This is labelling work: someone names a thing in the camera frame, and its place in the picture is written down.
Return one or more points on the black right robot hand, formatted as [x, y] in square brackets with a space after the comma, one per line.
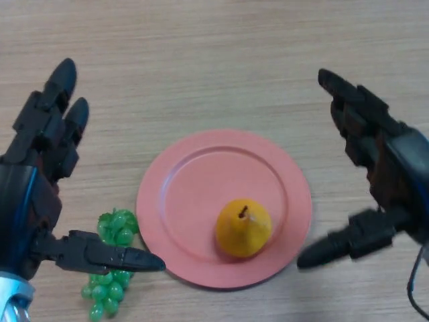
[399, 157]

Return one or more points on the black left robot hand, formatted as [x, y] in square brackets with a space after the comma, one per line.
[20, 194]

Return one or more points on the pink round plate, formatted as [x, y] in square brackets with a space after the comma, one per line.
[207, 181]

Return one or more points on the yellow pear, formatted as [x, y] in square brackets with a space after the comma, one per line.
[241, 234]

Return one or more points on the green grape bunch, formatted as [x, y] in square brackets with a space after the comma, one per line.
[115, 228]

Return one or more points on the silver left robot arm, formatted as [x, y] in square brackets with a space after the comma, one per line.
[13, 292]

